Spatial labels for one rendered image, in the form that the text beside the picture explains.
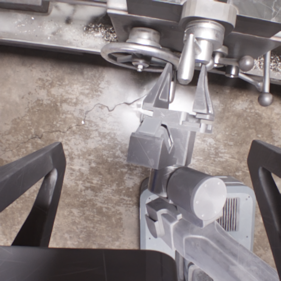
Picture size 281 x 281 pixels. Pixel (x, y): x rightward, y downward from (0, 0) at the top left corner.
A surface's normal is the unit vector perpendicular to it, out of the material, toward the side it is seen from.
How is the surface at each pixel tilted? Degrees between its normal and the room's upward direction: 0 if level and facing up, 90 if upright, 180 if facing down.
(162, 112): 25
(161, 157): 65
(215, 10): 0
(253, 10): 0
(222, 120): 0
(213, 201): 30
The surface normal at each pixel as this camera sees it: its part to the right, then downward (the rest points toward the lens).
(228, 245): -0.12, -0.90
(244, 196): -0.03, 0.08
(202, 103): -0.36, -0.35
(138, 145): -0.44, 0.00
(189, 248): -0.72, 0.33
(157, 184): -0.63, -0.04
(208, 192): 0.47, 0.15
